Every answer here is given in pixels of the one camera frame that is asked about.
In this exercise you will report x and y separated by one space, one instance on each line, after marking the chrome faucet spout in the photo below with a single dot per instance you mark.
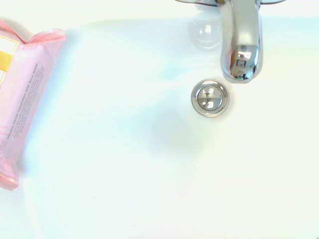
243 42

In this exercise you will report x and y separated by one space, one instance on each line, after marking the white ceramic sink basin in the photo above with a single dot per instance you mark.
129 154

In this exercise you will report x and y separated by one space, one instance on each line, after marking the chrome overflow hole cover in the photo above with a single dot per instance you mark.
205 32

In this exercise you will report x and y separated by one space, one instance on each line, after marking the pink facial wipes pack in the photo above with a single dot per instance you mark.
23 99

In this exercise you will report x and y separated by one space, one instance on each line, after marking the chrome sink drain plug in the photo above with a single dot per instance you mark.
209 97

